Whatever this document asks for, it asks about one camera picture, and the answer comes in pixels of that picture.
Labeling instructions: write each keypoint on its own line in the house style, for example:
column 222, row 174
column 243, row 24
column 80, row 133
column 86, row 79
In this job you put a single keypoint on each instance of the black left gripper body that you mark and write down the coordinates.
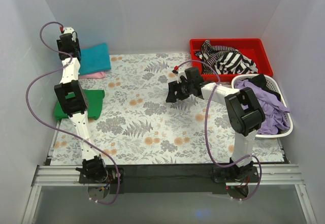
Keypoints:
column 68, row 48

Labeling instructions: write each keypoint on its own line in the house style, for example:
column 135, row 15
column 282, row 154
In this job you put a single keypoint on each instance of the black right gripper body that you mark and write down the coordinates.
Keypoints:
column 175, row 90

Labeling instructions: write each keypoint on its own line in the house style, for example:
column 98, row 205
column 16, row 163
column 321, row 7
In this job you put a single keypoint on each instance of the teal t-shirt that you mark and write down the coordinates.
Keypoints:
column 95, row 59

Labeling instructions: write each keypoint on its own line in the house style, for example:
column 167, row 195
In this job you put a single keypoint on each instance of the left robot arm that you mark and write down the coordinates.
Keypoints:
column 74, row 104

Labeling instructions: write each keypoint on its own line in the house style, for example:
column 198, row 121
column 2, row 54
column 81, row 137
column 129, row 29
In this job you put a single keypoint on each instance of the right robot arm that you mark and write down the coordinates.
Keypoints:
column 243, row 110

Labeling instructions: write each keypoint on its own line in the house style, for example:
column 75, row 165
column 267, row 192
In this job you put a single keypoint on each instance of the folded pink shirt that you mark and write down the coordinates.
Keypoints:
column 97, row 75

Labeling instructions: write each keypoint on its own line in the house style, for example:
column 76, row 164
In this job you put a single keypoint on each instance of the black white striped shirt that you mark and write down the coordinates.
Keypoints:
column 224, row 60

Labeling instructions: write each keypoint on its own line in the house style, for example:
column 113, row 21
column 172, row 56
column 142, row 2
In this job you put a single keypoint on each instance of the folded green shirt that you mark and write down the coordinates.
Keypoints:
column 95, row 105

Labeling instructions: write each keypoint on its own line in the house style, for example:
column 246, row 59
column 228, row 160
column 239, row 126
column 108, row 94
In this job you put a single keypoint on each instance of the floral patterned table mat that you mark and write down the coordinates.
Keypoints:
column 137, row 126

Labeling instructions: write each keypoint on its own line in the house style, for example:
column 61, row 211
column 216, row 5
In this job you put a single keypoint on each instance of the black garment in basket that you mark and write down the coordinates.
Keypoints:
column 260, row 81

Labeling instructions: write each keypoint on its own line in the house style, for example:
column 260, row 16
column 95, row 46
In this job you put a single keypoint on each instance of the red plastic tray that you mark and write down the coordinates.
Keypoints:
column 250, row 47

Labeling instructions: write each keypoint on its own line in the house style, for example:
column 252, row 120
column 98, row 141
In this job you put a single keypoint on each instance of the lavender shirt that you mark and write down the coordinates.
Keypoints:
column 274, row 110

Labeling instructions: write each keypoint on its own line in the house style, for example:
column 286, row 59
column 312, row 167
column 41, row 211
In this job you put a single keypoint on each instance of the white perforated laundry basket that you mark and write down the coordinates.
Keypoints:
column 272, row 85

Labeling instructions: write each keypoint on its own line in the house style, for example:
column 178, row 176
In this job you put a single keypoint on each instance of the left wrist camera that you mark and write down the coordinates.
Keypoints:
column 69, row 31

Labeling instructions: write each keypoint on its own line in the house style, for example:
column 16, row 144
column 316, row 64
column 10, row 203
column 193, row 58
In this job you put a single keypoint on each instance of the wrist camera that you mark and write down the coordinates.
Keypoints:
column 69, row 31
column 180, row 74

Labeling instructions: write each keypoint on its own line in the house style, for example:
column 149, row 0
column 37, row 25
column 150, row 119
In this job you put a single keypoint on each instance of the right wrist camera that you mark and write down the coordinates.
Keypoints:
column 180, row 74

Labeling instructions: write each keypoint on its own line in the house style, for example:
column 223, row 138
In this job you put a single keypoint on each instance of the aluminium rail frame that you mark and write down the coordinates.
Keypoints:
column 272, row 174

